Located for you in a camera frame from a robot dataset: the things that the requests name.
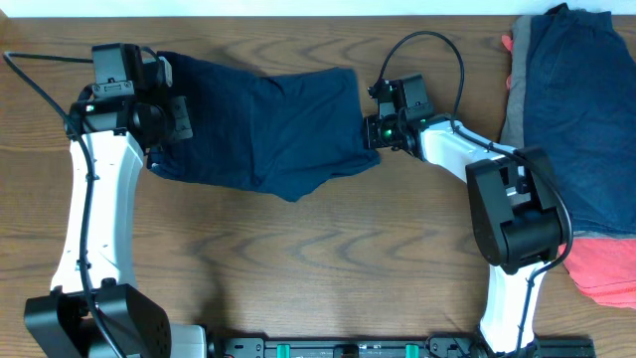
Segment navy blue shorts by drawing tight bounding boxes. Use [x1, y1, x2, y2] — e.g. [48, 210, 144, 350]
[147, 52, 381, 202]

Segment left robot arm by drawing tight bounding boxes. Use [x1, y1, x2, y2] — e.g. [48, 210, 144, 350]
[24, 43, 208, 357]

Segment navy shorts on stack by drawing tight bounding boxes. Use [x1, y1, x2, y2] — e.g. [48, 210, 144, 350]
[524, 2, 636, 237]

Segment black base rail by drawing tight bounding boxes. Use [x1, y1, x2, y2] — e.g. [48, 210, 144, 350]
[208, 334, 596, 358]

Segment red garment in stack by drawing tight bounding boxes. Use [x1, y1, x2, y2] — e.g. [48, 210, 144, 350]
[501, 35, 635, 308]

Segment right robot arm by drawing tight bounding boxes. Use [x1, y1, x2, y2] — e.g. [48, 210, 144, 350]
[364, 75, 571, 357]

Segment grey garment in stack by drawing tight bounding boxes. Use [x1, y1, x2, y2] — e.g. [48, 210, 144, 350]
[496, 13, 636, 245]

